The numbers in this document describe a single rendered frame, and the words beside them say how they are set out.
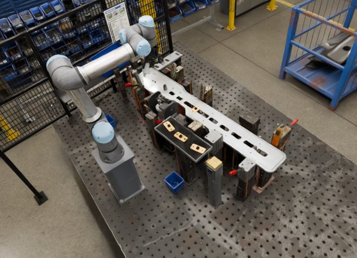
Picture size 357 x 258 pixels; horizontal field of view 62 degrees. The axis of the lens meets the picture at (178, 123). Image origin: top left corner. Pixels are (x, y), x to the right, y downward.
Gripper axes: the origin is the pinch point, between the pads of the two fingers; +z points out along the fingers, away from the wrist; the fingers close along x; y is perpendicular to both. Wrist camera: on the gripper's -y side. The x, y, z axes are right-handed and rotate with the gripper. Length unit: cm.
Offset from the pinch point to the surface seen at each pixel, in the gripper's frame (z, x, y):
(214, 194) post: 55, -12, 63
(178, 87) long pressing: 44, 31, -17
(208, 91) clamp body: 40, 40, 7
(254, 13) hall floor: 149, 316, -156
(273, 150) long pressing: 42, 31, 73
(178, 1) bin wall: 75, 167, -173
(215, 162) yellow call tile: 26, -9, 60
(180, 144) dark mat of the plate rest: 26.6, -13.6, 36.9
